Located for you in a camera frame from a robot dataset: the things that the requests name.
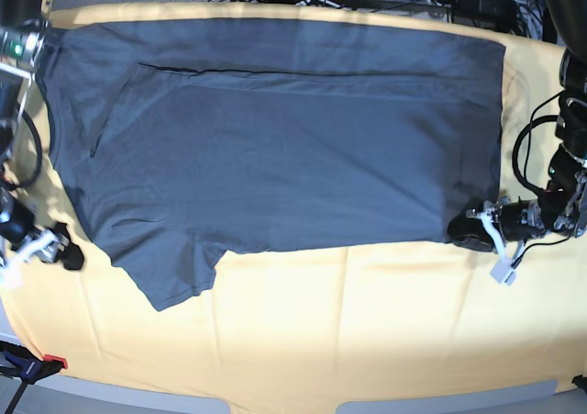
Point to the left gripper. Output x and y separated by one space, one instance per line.
490 226

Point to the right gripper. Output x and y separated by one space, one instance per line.
22 240

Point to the blue-grey T-shirt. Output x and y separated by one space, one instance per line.
178 141

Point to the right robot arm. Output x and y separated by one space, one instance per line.
24 24

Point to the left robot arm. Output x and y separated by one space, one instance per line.
560 207

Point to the blue clamp with red pad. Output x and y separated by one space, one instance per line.
19 362

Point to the black clamp right edge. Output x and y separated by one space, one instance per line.
580 381

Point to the yellow table cloth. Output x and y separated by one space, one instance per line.
307 332

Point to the black power adapter box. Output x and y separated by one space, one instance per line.
500 12

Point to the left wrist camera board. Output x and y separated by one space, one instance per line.
503 272

